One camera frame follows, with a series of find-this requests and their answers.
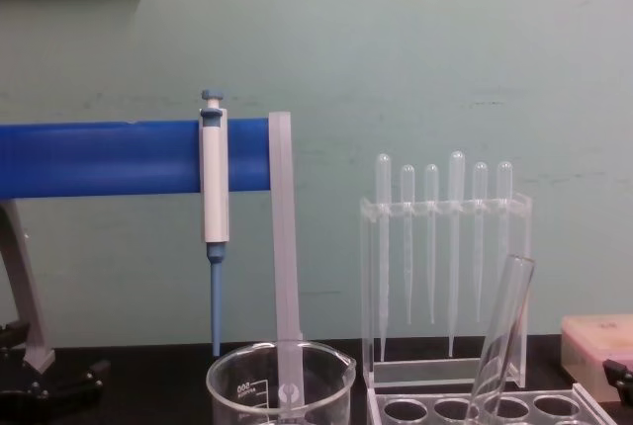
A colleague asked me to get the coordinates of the pink plastic box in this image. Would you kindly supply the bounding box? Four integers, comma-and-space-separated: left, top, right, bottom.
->
560, 314, 633, 403

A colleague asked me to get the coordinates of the clear acrylic dropper rack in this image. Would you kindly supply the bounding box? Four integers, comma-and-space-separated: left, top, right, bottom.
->
358, 191, 535, 392

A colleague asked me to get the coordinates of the clear acrylic test tube rack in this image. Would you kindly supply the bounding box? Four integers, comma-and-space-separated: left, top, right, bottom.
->
365, 382, 633, 425

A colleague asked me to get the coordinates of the clear glass test tube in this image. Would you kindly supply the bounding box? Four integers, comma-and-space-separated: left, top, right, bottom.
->
463, 252, 538, 425

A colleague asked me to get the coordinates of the blue pipette stand bar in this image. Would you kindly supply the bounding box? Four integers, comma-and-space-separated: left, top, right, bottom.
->
0, 119, 274, 200

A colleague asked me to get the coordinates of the clear glass beaker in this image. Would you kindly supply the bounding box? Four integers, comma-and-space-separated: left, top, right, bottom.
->
205, 338, 359, 425

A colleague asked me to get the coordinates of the blue and white pipettor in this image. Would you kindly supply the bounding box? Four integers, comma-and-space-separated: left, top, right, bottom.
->
199, 88, 231, 357

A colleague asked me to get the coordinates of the translucent white stand post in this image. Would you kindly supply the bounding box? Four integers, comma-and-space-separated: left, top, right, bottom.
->
267, 110, 305, 417

